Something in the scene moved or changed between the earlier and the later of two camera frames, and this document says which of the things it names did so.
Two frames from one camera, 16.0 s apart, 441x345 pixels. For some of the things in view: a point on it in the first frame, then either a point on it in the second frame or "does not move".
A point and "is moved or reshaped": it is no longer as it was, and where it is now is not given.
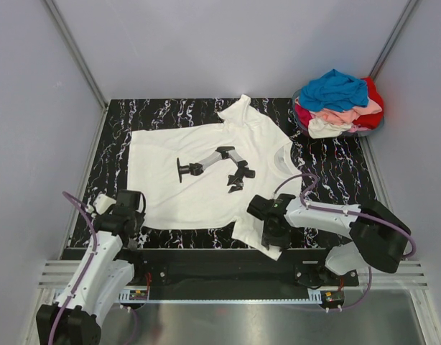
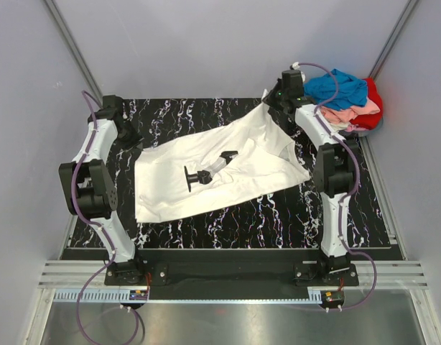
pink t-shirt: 337,117 does not move
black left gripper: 140,220 → 135,141
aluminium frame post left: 76,52 does not move
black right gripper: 283,241 → 269,99
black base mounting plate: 183,269 does not move
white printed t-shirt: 203,176 is moved or reshaped
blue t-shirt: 335,91 does not move
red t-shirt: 374,120 does not move
